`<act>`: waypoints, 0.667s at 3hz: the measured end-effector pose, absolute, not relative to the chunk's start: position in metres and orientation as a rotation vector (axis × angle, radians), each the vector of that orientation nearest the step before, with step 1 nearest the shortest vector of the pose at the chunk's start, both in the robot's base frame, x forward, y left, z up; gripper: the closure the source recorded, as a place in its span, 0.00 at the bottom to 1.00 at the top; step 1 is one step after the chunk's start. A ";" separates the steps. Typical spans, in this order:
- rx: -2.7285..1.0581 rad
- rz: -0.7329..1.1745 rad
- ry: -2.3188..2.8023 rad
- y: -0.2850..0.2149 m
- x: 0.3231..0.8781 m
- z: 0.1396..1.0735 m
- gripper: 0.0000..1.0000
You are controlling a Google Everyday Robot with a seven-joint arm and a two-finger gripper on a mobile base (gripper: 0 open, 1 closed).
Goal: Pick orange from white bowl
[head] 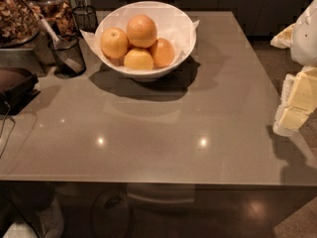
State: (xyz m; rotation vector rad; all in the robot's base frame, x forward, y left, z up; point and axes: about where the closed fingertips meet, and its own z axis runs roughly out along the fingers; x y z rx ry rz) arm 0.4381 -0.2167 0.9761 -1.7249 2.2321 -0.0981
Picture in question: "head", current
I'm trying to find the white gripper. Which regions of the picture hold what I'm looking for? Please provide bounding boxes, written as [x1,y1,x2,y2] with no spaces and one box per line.
[270,0,317,137]

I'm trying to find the orange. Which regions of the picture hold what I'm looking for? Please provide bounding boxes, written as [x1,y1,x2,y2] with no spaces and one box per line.
[150,38,174,67]
[126,15,158,49]
[101,27,130,59]
[124,48,154,70]

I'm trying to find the white ceramic bowl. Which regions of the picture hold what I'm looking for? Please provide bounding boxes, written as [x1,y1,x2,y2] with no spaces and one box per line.
[89,1,197,81]

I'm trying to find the black mesh cup rear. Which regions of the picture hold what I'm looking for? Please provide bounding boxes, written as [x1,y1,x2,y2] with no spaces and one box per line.
[72,5,98,33]

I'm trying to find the black mesh cup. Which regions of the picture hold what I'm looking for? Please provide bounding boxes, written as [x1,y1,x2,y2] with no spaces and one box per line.
[72,5,98,33]
[49,35,86,77]

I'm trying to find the black mesh cup front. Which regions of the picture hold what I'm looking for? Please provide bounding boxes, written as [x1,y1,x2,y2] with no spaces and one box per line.
[49,35,86,77]

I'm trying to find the rear glass snack jar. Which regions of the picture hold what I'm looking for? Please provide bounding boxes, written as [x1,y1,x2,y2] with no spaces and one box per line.
[27,0,77,35]

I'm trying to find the black device on left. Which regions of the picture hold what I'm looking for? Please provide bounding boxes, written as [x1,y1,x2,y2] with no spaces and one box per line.
[0,67,39,115]

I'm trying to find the large glass snack jar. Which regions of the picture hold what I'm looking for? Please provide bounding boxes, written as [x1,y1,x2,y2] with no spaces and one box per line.
[0,0,39,48]

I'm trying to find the thin black cable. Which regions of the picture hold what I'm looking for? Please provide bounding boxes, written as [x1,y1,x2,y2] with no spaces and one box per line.
[0,102,17,159]

